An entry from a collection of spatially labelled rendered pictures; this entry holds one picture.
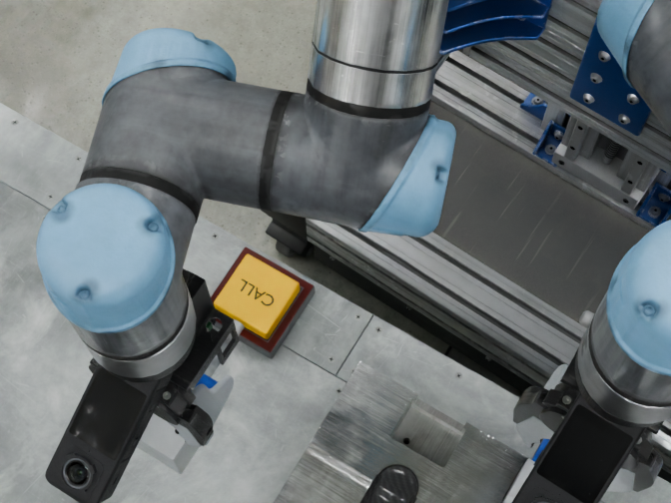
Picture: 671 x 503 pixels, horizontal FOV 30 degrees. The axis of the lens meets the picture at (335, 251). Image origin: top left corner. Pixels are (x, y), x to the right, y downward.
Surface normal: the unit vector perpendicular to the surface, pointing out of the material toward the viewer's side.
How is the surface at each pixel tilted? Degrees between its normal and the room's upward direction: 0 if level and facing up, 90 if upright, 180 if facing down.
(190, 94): 17
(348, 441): 0
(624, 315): 88
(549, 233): 0
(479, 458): 0
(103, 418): 29
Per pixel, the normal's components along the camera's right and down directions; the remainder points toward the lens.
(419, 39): 0.58, 0.43
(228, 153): -0.12, 0.21
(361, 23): -0.23, 0.41
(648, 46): -0.73, 0.17
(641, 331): -0.79, 0.55
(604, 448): -0.31, 0.06
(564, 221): 0.00, -0.37
